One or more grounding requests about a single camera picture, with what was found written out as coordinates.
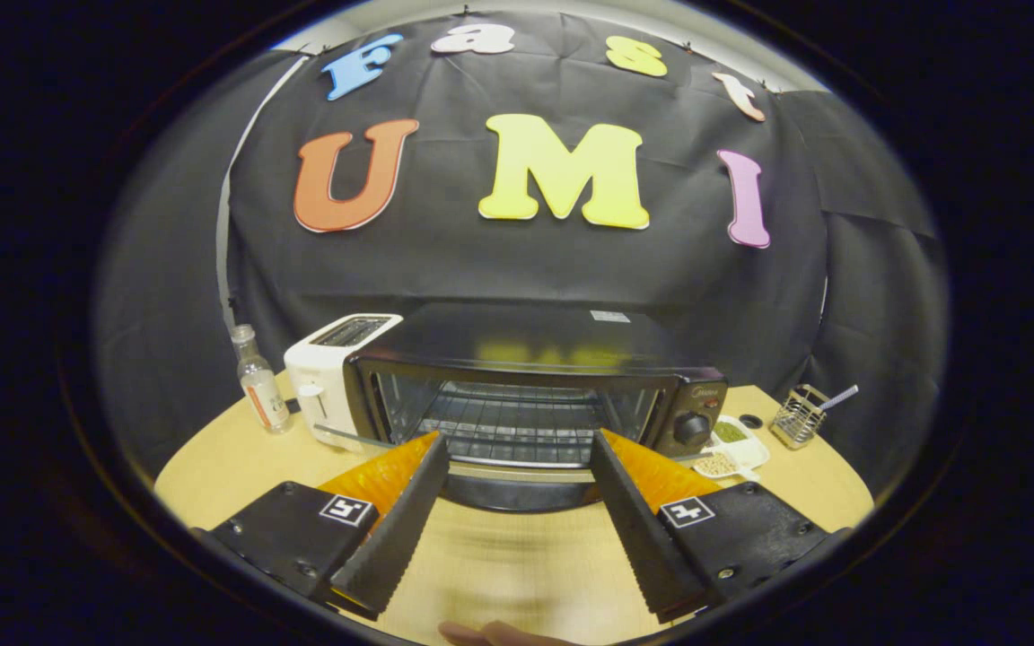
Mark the clear plastic bottle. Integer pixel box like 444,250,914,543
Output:
230,324,294,435

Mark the metal wire utensil holder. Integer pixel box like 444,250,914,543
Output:
769,384,830,450

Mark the white divided dish of grains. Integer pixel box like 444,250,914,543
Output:
692,415,771,483

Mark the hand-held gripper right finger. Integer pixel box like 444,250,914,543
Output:
589,429,850,625

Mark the white pop-up toaster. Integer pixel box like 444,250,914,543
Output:
284,312,404,454

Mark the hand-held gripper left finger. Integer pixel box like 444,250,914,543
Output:
189,431,451,622

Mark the black toaster oven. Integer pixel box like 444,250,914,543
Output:
312,302,730,514

